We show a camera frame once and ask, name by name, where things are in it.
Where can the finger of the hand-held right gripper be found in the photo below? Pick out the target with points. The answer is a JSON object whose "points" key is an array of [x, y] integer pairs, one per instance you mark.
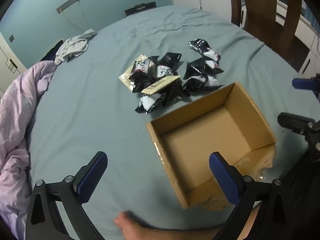
{"points": [[292, 121], [301, 83]]}

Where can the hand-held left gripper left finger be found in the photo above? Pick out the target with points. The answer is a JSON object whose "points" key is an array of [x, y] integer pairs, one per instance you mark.
{"points": [[91, 180]]}

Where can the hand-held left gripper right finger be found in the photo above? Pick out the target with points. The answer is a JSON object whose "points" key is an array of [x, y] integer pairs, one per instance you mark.
{"points": [[225, 180]]}

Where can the cardboard box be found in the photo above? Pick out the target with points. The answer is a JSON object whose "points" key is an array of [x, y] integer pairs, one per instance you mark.
{"points": [[200, 140]]}

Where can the pile of black snack packets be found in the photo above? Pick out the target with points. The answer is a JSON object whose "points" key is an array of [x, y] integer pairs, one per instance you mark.
{"points": [[197, 67]]}

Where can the beige snack packet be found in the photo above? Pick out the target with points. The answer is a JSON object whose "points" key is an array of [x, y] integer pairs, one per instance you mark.
{"points": [[125, 78], [160, 85]]}

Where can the white drawer unit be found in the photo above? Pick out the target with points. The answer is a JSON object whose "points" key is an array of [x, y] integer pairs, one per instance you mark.
{"points": [[311, 55]]}

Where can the brown wooden chair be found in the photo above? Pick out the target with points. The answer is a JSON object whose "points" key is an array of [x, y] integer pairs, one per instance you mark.
{"points": [[262, 17]]}

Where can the person's black clothing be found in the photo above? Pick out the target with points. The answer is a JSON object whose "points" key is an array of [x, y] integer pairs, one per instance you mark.
{"points": [[305, 205]]}

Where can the purple duvet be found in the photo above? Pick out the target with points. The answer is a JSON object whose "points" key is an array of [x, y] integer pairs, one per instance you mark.
{"points": [[15, 130]]}

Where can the grey crumpled garment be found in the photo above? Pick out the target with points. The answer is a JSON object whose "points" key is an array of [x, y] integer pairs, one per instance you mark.
{"points": [[72, 46]]}

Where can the white door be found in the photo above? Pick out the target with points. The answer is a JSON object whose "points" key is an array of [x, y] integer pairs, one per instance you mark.
{"points": [[7, 62]]}

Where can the black bag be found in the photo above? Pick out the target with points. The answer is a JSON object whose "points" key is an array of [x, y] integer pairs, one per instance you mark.
{"points": [[140, 8]]}

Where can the grey wall switch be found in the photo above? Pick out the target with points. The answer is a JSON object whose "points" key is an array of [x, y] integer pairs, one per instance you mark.
{"points": [[11, 38]]}

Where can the grey wall bracket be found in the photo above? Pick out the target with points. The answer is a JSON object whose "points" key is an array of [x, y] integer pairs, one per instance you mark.
{"points": [[68, 3]]}

